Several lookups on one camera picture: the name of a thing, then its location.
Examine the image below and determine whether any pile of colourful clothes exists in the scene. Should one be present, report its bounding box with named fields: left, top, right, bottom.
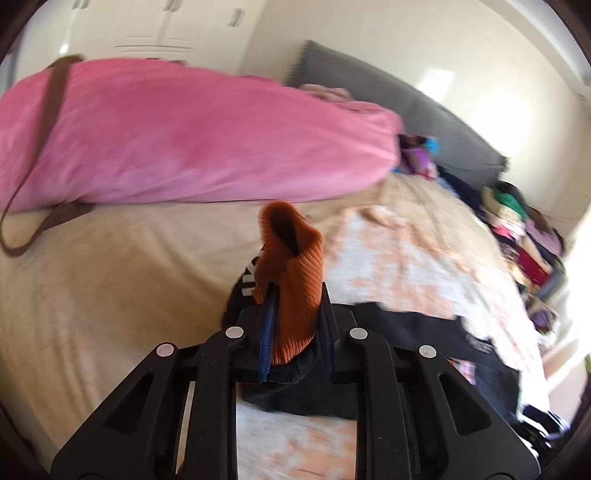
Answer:
left=392, top=134, right=573, bottom=333

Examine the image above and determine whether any grey upholstered headboard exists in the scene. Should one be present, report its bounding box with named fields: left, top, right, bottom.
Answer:
left=286, top=39, right=509, bottom=190

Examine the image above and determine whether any pink duvet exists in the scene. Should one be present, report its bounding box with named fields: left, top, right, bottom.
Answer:
left=0, top=58, right=404, bottom=215

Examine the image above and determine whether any black t-shirt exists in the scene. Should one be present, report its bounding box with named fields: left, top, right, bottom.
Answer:
left=221, top=263, right=522, bottom=421

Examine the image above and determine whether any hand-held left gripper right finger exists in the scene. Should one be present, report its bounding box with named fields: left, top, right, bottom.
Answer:
left=318, top=281, right=541, bottom=480

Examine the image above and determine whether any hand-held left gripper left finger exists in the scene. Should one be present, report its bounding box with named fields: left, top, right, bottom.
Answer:
left=50, top=284, right=280, bottom=480

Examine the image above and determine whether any light pink fluffy cloth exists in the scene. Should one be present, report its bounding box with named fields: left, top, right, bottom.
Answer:
left=299, top=83, right=358, bottom=106

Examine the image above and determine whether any brown strap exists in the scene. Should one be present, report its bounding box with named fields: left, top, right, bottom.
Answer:
left=0, top=54, right=93, bottom=257

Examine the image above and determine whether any white wardrobe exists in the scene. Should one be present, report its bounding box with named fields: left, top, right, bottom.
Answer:
left=60, top=0, right=269, bottom=65

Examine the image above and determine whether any orange and black knit garment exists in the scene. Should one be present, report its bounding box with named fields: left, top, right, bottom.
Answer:
left=240, top=200, right=326, bottom=386

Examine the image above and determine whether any peach and white patterned blanket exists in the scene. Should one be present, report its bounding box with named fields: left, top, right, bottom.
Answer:
left=175, top=203, right=550, bottom=480

